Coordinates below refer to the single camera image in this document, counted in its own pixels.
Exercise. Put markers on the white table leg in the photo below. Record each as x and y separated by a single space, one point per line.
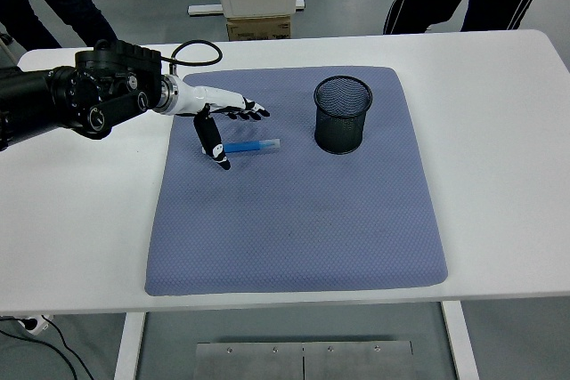
129 344
461 344

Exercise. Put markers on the grey metal plate with screws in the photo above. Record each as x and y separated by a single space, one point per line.
267 362

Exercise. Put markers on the blue marker with clear cap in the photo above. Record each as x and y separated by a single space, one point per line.
249 146

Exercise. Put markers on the grey stand leg with caster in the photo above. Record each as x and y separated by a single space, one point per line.
5 42

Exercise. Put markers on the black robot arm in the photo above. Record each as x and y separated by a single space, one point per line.
102 86

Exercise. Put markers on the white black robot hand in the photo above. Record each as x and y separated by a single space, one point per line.
209 97

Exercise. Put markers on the black mesh pen holder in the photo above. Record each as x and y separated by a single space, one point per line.
340 135

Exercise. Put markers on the white power strip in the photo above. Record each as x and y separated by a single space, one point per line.
38 324

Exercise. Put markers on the brown cardboard box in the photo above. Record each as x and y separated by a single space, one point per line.
260 27

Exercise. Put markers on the blue-grey padded mat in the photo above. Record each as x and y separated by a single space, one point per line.
289 220

